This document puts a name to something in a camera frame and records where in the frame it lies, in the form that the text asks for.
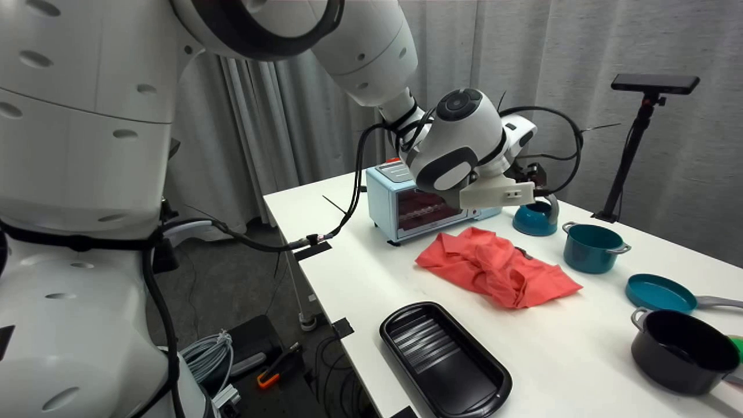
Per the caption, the teal toy pot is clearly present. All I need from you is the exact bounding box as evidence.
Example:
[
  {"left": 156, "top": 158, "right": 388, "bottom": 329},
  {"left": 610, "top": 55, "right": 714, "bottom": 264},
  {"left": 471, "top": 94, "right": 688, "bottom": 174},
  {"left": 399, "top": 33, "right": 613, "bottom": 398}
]
[{"left": 560, "top": 221, "right": 632, "bottom": 276}]

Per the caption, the small teal bowl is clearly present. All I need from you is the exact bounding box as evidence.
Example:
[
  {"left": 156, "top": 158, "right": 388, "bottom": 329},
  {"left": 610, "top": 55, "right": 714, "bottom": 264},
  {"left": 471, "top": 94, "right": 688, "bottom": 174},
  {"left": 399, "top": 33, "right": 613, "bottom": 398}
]
[{"left": 622, "top": 271, "right": 743, "bottom": 317}]

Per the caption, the orange handled tool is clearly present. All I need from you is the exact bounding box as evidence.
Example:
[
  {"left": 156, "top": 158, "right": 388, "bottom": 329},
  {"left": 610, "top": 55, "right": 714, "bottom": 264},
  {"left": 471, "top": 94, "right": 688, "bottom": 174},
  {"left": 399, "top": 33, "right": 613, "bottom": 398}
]
[{"left": 256, "top": 341, "right": 306, "bottom": 390}]

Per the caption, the black rectangular tray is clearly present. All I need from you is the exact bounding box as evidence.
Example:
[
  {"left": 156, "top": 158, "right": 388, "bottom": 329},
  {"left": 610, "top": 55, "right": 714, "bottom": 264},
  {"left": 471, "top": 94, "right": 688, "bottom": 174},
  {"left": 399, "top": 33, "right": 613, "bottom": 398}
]
[{"left": 378, "top": 300, "right": 516, "bottom": 418}]

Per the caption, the small black tape square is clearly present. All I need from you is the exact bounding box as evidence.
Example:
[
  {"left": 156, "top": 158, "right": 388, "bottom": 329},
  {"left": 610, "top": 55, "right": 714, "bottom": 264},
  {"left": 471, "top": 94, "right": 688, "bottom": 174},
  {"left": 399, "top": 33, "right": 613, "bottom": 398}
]
[{"left": 329, "top": 317, "right": 358, "bottom": 341}]

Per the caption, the teal toy kettle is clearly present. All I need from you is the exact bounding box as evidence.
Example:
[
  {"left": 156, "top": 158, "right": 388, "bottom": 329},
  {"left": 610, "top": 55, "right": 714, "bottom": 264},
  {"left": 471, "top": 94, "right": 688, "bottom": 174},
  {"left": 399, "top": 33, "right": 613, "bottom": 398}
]
[{"left": 511, "top": 194, "right": 561, "bottom": 240}]

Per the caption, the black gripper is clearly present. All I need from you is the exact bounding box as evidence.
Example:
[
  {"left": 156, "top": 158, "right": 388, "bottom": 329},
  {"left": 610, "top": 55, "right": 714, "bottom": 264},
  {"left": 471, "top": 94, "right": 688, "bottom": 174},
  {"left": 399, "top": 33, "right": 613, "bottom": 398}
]
[{"left": 508, "top": 155, "right": 561, "bottom": 196}]

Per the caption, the black bar camera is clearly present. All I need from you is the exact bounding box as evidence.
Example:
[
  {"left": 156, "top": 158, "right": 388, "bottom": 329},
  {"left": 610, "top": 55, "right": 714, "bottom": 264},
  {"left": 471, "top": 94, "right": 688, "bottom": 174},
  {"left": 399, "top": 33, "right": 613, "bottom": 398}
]
[{"left": 608, "top": 73, "right": 703, "bottom": 97}]

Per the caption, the grey coiled cable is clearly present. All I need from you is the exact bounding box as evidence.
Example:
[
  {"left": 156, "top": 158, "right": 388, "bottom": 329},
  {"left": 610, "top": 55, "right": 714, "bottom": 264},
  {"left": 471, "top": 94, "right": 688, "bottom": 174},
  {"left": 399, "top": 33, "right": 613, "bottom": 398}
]
[{"left": 180, "top": 329, "right": 238, "bottom": 413}]

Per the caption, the black floor box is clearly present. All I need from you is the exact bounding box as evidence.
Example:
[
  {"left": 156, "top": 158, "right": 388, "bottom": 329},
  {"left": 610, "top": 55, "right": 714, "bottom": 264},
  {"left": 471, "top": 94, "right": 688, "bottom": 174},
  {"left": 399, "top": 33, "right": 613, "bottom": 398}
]
[{"left": 228, "top": 313, "right": 286, "bottom": 381}]

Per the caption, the grey curtain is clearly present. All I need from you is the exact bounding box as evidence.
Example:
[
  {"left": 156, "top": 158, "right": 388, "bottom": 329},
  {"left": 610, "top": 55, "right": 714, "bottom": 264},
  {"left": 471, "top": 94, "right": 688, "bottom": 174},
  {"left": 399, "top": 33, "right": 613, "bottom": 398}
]
[{"left": 165, "top": 0, "right": 743, "bottom": 269}]

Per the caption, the red printed shirt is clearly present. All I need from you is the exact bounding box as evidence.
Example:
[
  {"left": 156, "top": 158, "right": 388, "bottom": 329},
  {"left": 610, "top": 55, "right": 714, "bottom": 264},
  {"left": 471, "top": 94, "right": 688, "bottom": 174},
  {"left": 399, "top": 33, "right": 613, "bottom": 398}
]
[{"left": 414, "top": 225, "right": 586, "bottom": 313}]

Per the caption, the black toy pot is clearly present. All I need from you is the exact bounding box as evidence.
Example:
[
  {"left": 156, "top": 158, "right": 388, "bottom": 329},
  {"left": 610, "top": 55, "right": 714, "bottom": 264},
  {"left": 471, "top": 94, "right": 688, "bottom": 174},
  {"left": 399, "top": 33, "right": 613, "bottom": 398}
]
[{"left": 630, "top": 307, "right": 743, "bottom": 398}]

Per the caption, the black camera stand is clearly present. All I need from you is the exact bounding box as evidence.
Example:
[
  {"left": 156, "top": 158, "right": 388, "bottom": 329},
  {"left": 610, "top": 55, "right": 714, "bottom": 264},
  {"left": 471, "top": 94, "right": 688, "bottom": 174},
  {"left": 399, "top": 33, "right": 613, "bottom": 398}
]
[{"left": 593, "top": 91, "right": 669, "bottom": 225}]

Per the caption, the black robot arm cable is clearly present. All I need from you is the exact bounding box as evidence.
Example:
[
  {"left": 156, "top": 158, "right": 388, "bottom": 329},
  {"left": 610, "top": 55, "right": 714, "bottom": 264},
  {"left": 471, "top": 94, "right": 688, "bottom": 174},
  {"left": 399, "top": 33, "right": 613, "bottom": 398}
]
[{"left": 0, "top": 103, "right": 587, "bottom": 418}]

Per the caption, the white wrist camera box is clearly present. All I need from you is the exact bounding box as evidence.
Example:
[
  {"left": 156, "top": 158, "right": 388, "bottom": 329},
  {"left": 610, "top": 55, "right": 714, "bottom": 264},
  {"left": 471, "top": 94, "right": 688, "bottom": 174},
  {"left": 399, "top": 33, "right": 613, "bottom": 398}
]
[{"left": 457, "top": 174, "right": 538, "bottom": 213}]

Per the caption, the light blue toaster oven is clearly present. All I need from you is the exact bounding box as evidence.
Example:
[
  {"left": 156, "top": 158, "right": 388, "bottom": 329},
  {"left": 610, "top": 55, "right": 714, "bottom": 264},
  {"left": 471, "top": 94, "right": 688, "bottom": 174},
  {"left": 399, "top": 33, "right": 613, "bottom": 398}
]
[{"left": 364, "top": 158, "right": 475, "bottom": 249}]

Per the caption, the long black tape strip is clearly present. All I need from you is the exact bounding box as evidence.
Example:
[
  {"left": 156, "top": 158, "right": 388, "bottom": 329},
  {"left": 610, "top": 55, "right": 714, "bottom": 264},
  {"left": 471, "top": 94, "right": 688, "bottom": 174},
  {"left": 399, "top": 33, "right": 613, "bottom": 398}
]
[{"left": 290, "top": 238, "right": 334, "bottom": 262}]

